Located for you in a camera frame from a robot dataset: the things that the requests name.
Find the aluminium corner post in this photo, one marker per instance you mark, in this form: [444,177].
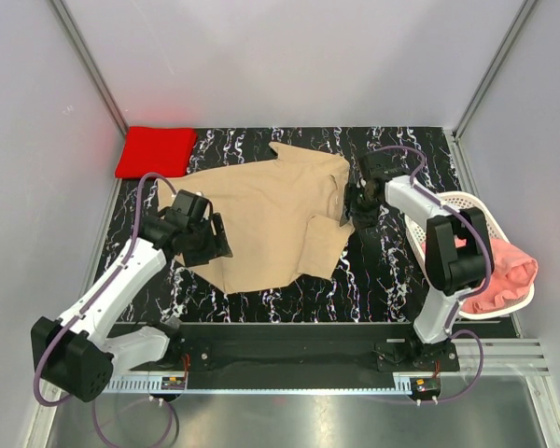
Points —
[519,22]
[73,33]

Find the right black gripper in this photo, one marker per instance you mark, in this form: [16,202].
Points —
[365,220]

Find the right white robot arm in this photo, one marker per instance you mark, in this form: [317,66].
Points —
[458,256]

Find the right electronics board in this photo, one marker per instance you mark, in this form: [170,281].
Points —
[427,386]

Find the left electronics board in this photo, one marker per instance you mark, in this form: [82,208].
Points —
[173,383]

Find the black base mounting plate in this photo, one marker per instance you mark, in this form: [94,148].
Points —
[377,346]

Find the right aluminium corner post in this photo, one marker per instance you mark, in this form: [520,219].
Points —
[519,22]

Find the beige t shirt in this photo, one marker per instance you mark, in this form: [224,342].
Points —
[282,217]

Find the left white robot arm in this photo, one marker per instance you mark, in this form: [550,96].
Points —
[75,351]

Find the electronics board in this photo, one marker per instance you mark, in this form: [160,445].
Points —
[173,383]
[427,386]

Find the left aluminium corner post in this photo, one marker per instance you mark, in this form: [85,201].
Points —
[73,33]

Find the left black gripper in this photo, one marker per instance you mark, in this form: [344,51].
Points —
[217,244]

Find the folded red t shirt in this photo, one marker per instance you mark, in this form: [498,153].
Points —
[165,151]

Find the pink t shirt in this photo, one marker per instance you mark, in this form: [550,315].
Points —
[513,275]

